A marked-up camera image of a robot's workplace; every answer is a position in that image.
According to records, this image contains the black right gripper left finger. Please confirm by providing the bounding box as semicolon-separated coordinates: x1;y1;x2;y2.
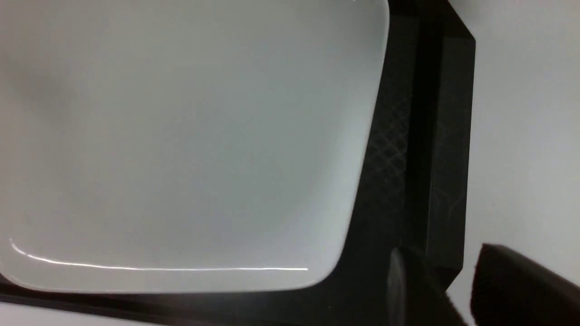
387;247;466;326

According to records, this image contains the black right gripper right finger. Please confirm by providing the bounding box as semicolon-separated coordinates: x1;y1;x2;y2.
470;244;580;326

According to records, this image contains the white square rice plate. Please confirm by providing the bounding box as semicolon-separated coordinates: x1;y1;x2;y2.
1;0;390;293

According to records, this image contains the black serving tray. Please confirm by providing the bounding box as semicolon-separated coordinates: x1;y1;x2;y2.
1;0;476;326

